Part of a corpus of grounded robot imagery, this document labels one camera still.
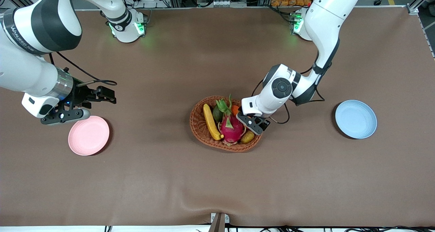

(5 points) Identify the pink round plate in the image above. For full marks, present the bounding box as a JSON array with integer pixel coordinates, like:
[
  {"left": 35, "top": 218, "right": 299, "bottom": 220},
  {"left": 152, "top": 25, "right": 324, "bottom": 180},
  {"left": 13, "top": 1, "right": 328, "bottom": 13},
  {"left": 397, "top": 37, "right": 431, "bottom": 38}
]
[{"left": 68, "top": 115, "right": 110, "bottom": 156}]

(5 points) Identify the metal table bracket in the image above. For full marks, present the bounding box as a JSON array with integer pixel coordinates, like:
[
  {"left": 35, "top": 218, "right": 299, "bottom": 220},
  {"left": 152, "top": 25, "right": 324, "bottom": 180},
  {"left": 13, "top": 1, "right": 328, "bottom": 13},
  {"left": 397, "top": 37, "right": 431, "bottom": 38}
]
[{"left": 208, "top": 212, "right": 230, "bottom": 232}]

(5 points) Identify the brown table cloth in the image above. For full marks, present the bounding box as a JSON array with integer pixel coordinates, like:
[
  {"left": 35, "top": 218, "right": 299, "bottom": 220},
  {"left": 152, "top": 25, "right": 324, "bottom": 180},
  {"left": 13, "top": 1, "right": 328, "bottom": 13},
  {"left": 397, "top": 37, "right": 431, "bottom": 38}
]
[{"left": 0, "top": 6, "right": 435, "bottom": 227}]

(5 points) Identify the brown green kiwi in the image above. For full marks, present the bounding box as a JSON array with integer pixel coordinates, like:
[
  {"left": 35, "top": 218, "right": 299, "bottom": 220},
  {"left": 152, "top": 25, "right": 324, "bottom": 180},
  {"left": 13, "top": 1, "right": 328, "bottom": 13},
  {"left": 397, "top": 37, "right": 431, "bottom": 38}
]
[{"left": 240, "top": 130, "right": 255, "bottom": 144}]

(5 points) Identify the dark green avocado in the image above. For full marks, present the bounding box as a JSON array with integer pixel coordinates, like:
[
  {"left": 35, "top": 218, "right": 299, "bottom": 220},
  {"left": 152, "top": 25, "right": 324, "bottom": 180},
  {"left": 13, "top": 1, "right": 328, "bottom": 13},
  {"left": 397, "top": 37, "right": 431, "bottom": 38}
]
[{"left": 212, "top": 105, "right": 224, "bottom": 123}]

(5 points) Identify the white terminal strip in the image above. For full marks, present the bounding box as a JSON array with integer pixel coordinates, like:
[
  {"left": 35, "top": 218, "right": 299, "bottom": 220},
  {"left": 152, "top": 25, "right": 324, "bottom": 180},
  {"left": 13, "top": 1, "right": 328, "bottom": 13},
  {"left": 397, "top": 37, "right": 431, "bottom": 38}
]
[{"left": 203, "top": 0, "right": 247, "bottom": 7}]

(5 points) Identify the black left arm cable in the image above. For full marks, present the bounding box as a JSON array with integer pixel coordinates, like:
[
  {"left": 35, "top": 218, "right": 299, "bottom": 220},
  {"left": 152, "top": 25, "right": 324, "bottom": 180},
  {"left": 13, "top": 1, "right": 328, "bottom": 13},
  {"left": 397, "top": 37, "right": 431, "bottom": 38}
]
[{"left": 251, "top": 50, "right": 325, "bottom": 124}]

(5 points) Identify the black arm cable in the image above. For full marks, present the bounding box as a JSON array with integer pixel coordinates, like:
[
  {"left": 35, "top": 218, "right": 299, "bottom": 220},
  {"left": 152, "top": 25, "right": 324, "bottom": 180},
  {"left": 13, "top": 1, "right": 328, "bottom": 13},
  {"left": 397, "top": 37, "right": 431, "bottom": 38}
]
[
  {"left": 49, "top": 52, "right": 118, "bottom": 86},
  {"left": 251, "top": 50, "right": 325, "bottom": 124}
]

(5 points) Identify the pink dragon fruit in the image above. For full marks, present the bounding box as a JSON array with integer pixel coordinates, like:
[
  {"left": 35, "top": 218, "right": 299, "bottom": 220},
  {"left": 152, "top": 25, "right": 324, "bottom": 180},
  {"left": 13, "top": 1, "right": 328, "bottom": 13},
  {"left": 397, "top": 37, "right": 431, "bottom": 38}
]
[{"left": 216, "top": 94, "right": 246, "bottom": 147}]

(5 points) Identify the brown wicker basket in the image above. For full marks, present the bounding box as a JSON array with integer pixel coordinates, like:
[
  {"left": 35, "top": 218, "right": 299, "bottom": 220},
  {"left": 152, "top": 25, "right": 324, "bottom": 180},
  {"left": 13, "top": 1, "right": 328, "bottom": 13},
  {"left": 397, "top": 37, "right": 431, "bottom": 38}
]
[{"left": 190, "top": 96, "right": 264, "bottom": 153}]

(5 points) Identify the blue round plate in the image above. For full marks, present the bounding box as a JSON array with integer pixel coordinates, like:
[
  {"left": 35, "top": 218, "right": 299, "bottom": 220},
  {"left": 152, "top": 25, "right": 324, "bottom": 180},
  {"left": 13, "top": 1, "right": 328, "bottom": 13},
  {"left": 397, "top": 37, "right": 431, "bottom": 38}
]
[{"left": 335, "top": 100, "right": 378, "bottom": 139}]

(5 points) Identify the yellow banana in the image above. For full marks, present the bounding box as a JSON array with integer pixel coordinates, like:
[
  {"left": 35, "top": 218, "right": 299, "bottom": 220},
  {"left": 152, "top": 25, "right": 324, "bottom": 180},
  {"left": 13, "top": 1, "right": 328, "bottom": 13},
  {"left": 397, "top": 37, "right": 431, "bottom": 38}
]
[{"left": 203, "top": 104, "right": 224, "bottom": 141}]

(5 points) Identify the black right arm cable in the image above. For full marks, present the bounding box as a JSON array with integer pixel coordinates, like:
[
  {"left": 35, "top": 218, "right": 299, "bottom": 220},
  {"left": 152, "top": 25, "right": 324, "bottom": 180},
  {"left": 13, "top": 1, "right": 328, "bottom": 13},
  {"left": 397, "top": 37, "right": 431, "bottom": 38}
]
[{"left": 49, "top": 52, "right": 118, "bottom": 86}]

